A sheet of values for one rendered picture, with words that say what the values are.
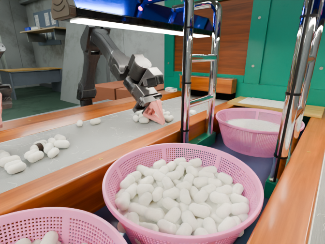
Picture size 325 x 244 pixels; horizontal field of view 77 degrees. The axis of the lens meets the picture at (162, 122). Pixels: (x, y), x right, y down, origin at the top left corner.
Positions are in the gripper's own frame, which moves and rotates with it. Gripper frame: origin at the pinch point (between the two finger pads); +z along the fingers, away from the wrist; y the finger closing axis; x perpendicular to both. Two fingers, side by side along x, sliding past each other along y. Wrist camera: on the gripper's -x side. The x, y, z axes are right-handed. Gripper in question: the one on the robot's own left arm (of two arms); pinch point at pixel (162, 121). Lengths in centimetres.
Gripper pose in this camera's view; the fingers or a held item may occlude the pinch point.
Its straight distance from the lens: 66.8
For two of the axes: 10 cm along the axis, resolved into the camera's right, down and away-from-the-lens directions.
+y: 6.4, -2.4, 7.2
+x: -4.9, 6.0, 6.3
